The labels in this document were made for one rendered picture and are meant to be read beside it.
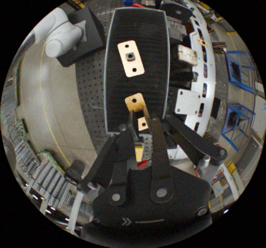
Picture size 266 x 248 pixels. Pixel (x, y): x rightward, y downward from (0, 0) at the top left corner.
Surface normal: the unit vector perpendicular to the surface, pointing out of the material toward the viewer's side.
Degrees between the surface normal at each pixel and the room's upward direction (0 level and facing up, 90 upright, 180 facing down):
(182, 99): 0
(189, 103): 0
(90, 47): 45
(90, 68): 0
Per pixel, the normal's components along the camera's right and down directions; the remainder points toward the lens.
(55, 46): 0.14, 0.94
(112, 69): -0.03, 0.37
